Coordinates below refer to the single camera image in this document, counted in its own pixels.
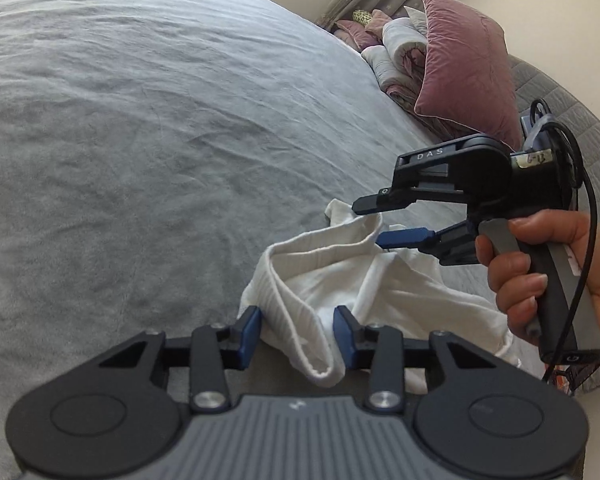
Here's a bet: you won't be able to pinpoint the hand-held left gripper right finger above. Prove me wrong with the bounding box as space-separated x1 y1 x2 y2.
332 305 512 416

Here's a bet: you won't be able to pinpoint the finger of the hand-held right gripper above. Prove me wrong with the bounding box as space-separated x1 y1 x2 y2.
352 185 461 216
377 222 481 266

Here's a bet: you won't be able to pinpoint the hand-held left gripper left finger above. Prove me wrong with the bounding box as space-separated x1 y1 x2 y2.
87 305 264 414

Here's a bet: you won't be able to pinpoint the white pants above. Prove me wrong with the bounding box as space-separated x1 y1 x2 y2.
237 199 523 393

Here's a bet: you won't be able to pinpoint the person's right hand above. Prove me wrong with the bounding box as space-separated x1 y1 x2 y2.
475 210 600 351

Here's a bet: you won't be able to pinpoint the large pink pillow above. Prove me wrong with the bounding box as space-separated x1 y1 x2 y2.
414 0 523 151

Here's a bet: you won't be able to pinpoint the grey quilted headboard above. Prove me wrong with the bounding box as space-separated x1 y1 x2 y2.
500 55 600 241

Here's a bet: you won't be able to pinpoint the folded white and pink quilt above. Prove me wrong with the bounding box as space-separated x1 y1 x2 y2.
361 7 431 116

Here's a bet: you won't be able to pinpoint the small pink pillow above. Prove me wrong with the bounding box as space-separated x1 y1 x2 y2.
334 19 381 48

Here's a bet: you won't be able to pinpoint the grey bedsheet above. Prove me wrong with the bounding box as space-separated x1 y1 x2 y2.
0 0 571 480

